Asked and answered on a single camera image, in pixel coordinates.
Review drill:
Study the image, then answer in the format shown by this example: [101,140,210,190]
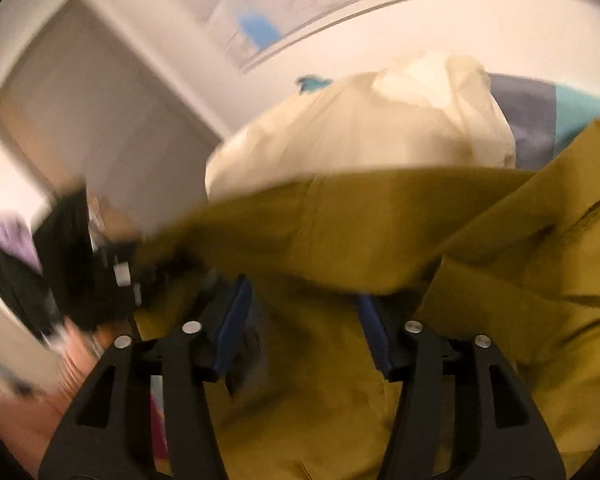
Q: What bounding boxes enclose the cream garment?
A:
[204,51,518,203]

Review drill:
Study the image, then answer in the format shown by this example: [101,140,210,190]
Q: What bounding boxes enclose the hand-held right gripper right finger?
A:
[356,295,566,480]

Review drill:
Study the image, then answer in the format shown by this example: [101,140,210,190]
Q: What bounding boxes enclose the patterned teal grey bed sheet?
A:
[296,74,600,168]

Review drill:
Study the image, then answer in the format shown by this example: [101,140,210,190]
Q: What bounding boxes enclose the purple cloth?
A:
[0,212,38,273]

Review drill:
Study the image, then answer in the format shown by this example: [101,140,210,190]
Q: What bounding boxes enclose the person's left forearm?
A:
[0,387,83,480]

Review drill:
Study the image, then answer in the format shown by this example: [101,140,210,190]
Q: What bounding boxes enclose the olive green jacket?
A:
[132,114,600,480]

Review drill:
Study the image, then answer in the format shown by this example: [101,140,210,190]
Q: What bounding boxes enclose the person's left hand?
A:
[59,321,142,397]

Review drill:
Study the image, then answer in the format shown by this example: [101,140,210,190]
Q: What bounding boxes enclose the grey door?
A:
[0,0,228,236]

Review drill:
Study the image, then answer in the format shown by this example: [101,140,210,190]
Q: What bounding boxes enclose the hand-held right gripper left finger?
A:
[39,274,254,480]

